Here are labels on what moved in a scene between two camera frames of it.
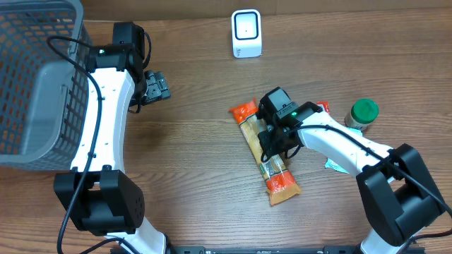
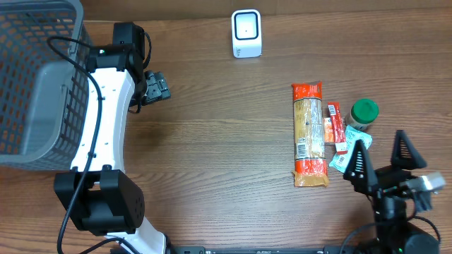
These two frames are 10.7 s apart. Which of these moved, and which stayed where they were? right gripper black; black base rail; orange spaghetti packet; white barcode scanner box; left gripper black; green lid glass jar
Moved: orange spaghetti packet; right gripper black
Stayed: white barcode scanner box; black base rail; left gripper black; green lid glass jar
